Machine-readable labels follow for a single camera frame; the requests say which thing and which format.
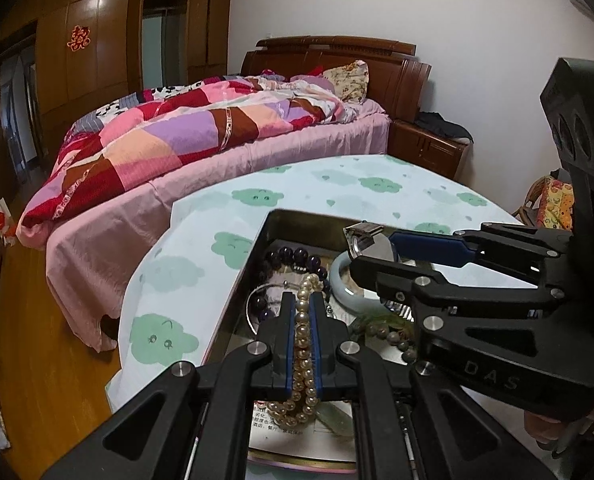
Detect pale jade bangle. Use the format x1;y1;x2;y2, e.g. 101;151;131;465
327;252;402;311

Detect thin silver bangle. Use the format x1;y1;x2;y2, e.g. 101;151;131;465
246;282;288;333

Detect red and white paper bag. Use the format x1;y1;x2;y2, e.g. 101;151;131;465
0;197;18;241

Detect metal tin box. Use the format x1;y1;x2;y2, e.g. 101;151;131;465
199;208;478;473

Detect red paper decoration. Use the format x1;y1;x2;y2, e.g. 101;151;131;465
67;26;92;53

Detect mottled green jade bangle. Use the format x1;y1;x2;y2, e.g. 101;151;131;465
349;307;418;333

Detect wooden wardrobe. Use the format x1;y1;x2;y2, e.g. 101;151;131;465
0;0;235;206

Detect wooden headboard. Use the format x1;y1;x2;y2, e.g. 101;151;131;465
239;35;432;121

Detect frosted glass door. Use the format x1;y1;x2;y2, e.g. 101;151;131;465
141;7;178;88

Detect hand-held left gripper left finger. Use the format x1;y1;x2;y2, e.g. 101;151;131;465
39;291;298;480

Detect grey-brown bead bracelet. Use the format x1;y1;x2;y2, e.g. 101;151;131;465
364;322;420;366

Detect bed with pink sheet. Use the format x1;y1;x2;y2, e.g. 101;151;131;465
44;110;392;353

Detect yellow patterned bag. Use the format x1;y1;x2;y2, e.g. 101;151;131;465
537;177;575;233

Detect dark purple bead bracelet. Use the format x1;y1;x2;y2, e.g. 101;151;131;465
254;244;328;321

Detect wicker chair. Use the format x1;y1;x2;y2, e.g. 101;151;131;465
512;175;545;226

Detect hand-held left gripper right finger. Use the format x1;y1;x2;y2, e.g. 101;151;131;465
309;291;560;480

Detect silver wristwatch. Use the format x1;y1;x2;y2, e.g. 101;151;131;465
343;221;412;318

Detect floral pillow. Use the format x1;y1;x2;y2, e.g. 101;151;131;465
322;60;370;103

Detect person's right hand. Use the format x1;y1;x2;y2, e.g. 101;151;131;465
523;392;594;456

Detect dark clothes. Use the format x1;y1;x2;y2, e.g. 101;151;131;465
414;111;474;138

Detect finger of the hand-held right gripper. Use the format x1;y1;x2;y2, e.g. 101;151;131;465
349;255;571;322
389;222;575;287

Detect wooden nightstand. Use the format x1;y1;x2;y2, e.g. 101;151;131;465
389;119;472;181

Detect pearl bracelet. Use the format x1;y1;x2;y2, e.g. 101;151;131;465
254;272;328;428

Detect patchwork quilt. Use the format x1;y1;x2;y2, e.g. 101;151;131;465
16;74;358;248

